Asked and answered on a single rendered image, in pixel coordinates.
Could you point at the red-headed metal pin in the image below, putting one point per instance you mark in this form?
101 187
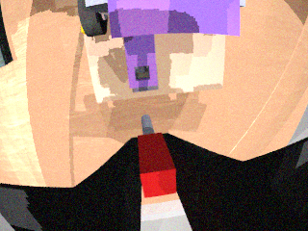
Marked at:
158 175

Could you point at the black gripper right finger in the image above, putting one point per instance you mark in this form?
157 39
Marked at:
217 191

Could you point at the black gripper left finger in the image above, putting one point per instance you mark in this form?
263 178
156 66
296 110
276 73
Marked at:
108 200

